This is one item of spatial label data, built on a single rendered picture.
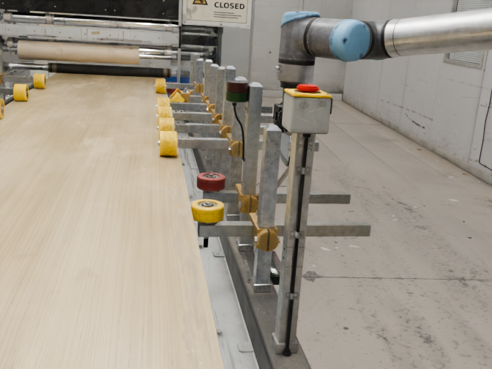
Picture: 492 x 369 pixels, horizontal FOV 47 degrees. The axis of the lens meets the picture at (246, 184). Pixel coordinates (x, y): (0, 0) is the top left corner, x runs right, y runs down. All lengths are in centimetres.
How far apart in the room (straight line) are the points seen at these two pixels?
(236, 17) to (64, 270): 319
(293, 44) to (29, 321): 86
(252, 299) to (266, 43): 913
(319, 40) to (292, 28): 9
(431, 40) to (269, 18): 906
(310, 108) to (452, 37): 43
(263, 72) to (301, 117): 939
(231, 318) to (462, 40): 83
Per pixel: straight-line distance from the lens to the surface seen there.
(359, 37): 132
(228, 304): 150
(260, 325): 127
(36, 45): 412
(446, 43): 132
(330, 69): 1059
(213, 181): 156
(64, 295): 95
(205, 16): 402
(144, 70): 409
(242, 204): 154
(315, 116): 100
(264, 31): 1033
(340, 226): 143
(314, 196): 166
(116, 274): 101
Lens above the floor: 134
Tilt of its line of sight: 16 degrees down
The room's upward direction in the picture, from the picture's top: 4 degrees clockwise
